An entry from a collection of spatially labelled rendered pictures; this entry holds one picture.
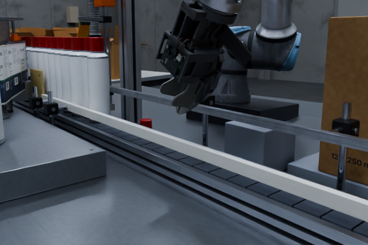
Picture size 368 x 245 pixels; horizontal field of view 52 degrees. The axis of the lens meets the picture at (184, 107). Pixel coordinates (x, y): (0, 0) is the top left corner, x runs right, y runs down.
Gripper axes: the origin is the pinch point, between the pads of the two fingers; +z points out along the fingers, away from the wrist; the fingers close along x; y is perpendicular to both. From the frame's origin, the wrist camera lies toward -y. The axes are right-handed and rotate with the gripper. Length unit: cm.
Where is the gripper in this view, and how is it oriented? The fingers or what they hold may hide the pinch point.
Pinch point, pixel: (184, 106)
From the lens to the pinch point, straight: 68.8
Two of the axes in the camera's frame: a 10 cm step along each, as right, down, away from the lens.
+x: 5.5, 6.2, -5.6
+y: -7.7, 1.2, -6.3
